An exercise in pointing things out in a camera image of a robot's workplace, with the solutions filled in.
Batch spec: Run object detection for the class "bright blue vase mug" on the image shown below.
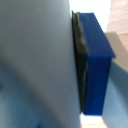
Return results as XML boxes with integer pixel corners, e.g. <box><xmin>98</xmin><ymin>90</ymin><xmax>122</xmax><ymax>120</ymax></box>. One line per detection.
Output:
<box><xmin>0</xmin><ymin>0</ymin><xmax>128</xmax><ymax>128</ymax></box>

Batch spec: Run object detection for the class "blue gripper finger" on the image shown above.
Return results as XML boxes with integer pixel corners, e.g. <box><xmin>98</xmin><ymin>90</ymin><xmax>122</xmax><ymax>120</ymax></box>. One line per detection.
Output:
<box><xmin>71</xmin><ymin>10</ymin><xmax>116</xmax><ymax>117</ymax></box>

